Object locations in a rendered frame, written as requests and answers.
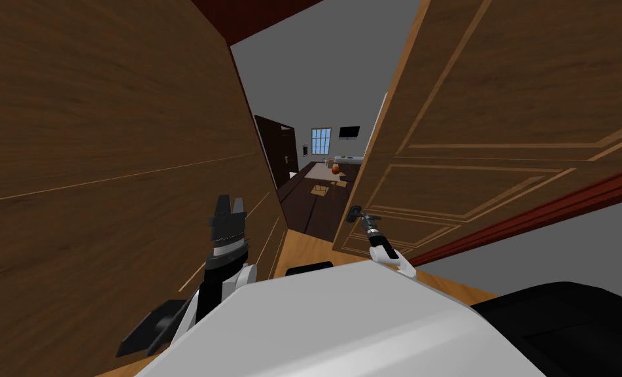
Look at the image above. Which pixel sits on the black wall television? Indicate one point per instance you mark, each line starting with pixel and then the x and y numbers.
pixel 349 132

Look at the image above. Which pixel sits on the pale dining table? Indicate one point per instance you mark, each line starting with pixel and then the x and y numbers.
pixel 321 172

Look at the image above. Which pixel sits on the window with blue panes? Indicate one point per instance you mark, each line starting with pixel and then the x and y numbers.
pixel 321 141

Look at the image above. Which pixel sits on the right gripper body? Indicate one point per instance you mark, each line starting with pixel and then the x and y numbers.
pixel 370 223

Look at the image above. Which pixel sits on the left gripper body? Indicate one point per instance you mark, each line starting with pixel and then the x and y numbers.
pixel 229 226

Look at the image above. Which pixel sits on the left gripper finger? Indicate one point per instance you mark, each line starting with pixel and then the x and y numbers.
pixel 222 205
pixel 238 206

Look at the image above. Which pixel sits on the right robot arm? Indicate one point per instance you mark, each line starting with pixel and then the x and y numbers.
pixel 567 330

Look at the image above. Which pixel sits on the brown panelled door leaf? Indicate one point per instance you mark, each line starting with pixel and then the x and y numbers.
pixel 499 120

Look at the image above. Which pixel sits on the grey sofa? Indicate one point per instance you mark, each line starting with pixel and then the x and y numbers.
pixel 350 159

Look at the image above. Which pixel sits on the dark brown door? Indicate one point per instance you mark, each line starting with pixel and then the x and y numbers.
pixel 278 152

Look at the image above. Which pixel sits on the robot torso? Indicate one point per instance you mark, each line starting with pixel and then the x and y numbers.
pixel 337 324

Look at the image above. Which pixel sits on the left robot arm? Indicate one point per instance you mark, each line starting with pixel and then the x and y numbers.
pixel 214 285

